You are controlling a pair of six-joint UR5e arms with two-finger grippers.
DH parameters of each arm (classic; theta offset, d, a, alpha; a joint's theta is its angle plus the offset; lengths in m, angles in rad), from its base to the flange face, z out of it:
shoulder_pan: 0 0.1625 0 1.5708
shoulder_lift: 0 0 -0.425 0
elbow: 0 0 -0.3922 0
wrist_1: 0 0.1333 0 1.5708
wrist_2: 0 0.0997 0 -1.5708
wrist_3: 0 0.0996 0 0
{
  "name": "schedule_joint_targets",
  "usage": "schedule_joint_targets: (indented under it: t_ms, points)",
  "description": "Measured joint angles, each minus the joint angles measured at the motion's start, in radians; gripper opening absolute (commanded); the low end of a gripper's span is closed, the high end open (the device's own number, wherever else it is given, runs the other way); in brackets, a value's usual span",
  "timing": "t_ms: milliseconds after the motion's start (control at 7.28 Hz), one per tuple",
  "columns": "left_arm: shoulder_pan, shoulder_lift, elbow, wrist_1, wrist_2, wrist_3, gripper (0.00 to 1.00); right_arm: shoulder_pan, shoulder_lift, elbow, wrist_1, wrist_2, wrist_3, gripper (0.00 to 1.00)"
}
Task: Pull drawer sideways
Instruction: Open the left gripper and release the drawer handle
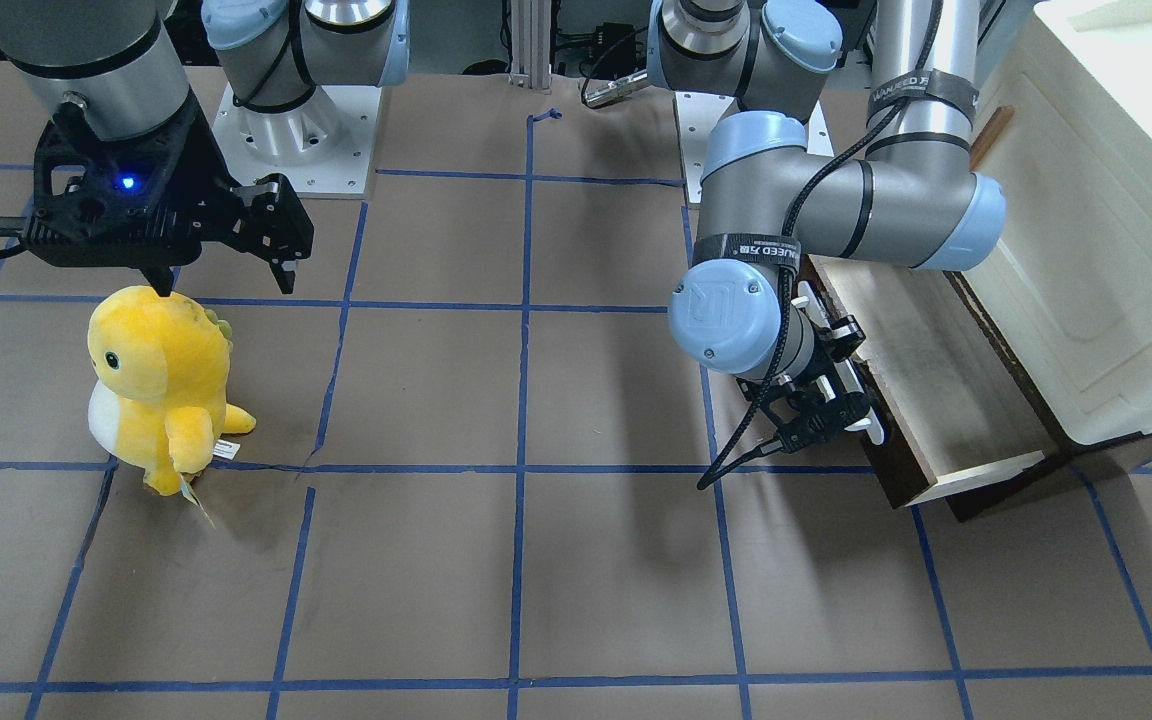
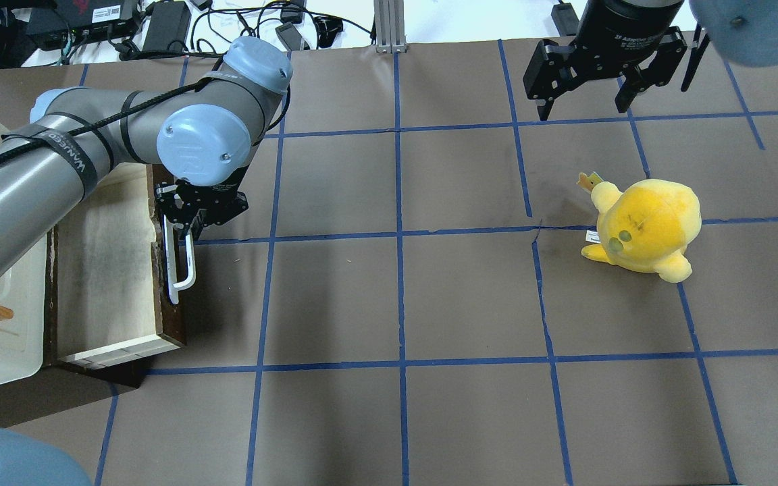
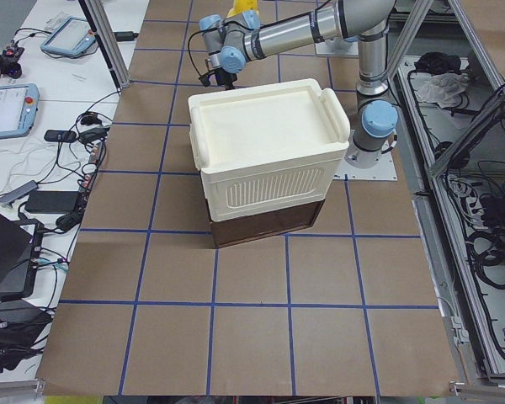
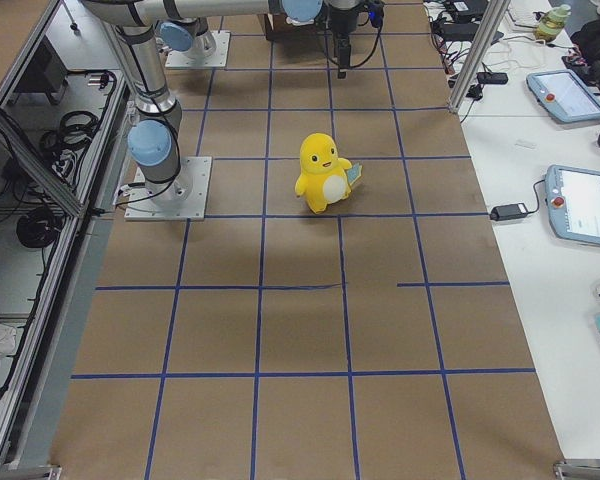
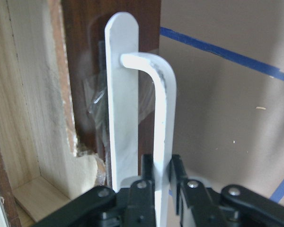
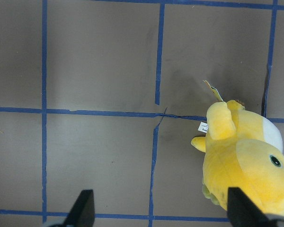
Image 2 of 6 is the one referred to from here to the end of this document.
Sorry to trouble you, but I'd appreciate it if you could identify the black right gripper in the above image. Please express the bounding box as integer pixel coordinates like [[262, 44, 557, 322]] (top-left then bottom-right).
[[523, 1, 688, 122]]

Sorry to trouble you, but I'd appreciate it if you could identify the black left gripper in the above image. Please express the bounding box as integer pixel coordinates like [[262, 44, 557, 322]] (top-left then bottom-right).
[[155, 180, 249, 256]]

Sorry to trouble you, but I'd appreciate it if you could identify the white drawer handle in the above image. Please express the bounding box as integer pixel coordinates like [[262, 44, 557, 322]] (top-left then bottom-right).
[[161, 218, 197, 305]]

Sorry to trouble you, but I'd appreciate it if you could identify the dark brown wooden drawer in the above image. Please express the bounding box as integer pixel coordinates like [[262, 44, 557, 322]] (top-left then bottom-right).
[[53, 163, 186, 370]]

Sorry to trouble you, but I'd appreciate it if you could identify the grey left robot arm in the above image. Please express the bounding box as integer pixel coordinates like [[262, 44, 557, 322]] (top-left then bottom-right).
[[0, 36, 294, 277]]

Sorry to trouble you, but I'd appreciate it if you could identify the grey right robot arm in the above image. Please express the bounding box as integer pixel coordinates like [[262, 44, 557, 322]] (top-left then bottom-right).
[[523, 1, 778, 121]]

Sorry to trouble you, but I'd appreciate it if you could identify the yellow plush toy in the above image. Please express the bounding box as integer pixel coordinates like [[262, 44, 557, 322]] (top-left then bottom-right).
[[577, 172, 703, 284]]

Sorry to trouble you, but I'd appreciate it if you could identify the black power adapter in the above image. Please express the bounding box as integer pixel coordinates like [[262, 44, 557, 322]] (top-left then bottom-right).
[[275, 22, 311, 51]]

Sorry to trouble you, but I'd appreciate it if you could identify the aluminium frame post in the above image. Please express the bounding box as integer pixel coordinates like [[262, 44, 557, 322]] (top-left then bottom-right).
[[373, 0, 409, 53]]

